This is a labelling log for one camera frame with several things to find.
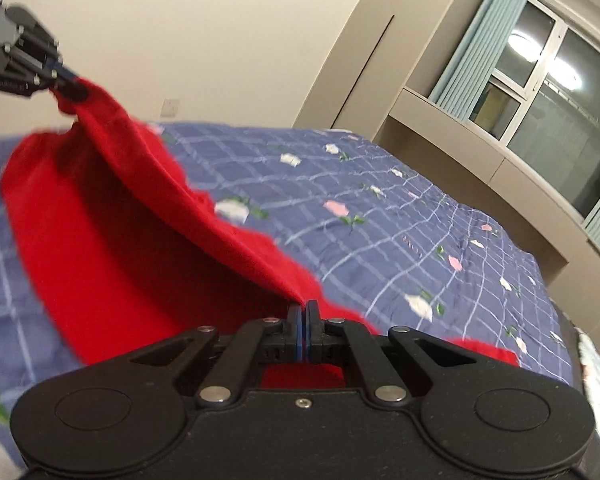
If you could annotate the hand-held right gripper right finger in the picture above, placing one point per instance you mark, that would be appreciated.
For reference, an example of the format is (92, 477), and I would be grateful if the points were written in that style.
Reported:
(311, 332)

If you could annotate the window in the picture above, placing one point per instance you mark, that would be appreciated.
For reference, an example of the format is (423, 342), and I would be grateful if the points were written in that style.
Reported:
(570, 125)

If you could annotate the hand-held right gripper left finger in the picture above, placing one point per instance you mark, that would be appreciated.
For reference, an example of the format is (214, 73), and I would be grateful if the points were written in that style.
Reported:
(295, 332)

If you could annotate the red pants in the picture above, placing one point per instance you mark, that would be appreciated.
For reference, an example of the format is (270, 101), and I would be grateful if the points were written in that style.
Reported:
(130, 220)

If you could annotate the blue checked floral blanket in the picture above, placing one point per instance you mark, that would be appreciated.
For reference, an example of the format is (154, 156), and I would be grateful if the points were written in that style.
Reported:
(380, 200)

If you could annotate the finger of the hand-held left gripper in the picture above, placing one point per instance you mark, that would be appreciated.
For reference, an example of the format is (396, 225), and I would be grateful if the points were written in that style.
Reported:
(42, 42)
(70, 90)

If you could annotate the beige wall outlet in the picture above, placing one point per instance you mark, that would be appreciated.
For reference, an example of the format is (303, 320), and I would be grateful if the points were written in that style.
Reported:
(170, 106)

